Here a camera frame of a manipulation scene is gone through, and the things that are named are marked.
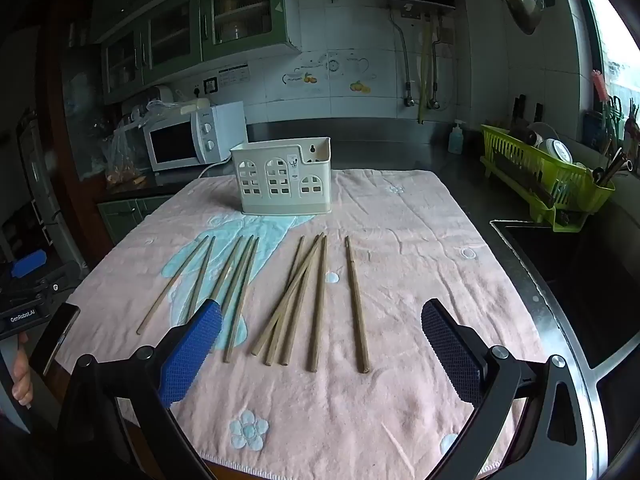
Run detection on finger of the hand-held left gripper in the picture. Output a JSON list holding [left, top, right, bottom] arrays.
[[0, 251, 68, 313]]

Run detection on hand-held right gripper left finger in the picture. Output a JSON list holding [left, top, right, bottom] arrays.
[[57, 298, 223, 480]]

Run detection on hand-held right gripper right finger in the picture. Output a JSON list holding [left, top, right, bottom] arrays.
[[421, 298, 588, 480]]

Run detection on row of wooden chopsticks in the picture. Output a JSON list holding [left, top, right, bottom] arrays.
[[136, 234, 371, 375]]

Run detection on cream plastic utensil holder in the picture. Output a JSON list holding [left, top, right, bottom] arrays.
[[230, 136, 333, 216]]

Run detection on person's left hand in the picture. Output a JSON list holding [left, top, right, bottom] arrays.
[[11, 332, 35, 408]]

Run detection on black smartphone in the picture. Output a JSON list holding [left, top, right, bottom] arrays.
[[30, 302, 81, 376]]

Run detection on pink printed towel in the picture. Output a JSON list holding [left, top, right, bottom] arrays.
[[55, 167, 546, 478]]

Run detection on green base cabinet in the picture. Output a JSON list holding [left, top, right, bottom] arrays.
[[97, 195, 168, 251]]

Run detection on clear plastic bag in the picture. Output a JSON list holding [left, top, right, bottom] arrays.
[[102, 105, 151, 191]]

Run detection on steel sink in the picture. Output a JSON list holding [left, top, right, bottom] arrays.
[[490, 219, 640, 461]]

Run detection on green plastic dish rack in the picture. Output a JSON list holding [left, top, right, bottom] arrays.
[[480, 124, 616, 233]]

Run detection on white kitchen appliance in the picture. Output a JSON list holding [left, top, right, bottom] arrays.
[[145, 86, 174, 111]]

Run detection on blue soap pump bottle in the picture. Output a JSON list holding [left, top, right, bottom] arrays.
[[447, 119, 466, 156]]

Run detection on white microwave oven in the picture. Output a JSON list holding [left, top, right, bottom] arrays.
[[143, 101, 247, 172]]

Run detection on white bowls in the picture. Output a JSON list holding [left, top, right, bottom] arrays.
[[537, 137, 573, 163]]

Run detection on white power cable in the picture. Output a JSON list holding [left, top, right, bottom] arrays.
[[197, 161, 233, 181]]

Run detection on white wall label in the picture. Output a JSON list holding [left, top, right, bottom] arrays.
[[218, 63, 251, 86]]

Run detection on braided metal hose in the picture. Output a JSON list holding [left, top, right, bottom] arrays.
[[390, 10, 415, 107]]

